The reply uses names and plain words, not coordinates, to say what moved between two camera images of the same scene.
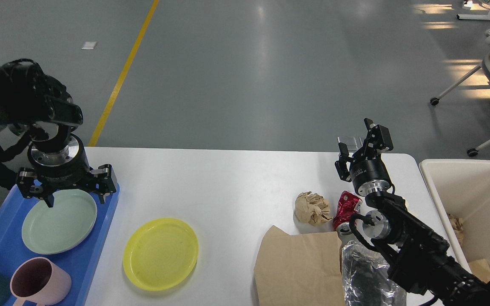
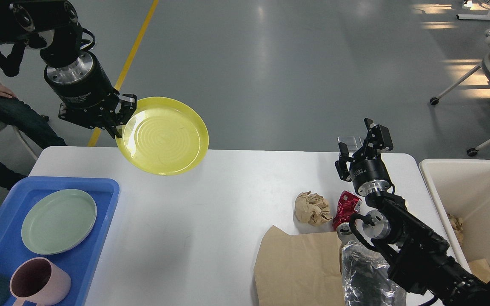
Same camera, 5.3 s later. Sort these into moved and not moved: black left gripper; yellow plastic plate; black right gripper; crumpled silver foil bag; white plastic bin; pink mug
Moved: yellow plastic plate; black left gripper
Not moved: white plastic bin; black right gripper; pink mug; crumpled silver foil bag
